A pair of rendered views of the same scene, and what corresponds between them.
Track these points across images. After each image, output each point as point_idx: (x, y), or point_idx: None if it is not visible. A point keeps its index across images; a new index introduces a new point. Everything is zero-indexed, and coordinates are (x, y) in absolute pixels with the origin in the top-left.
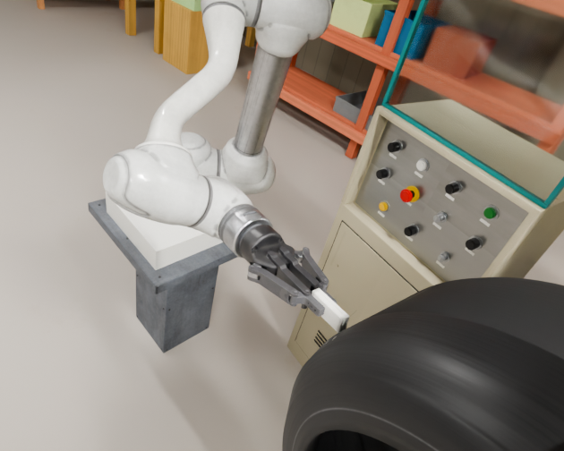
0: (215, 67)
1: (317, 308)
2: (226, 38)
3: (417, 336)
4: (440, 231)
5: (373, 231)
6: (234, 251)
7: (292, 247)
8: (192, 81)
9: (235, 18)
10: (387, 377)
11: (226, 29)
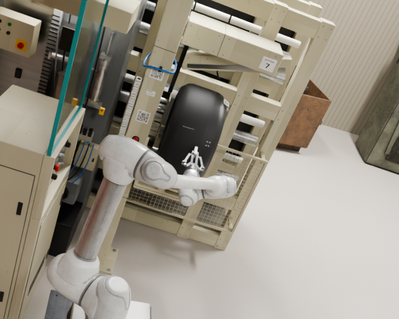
0: (185, 176)
1: (198, 152)
2: None
3: (216, 119)
4: (57, 159)
5: (50, 200)
6: None
7: (186, 164)
8: (199, 178)
9: None
10: (221, 125)
11: None
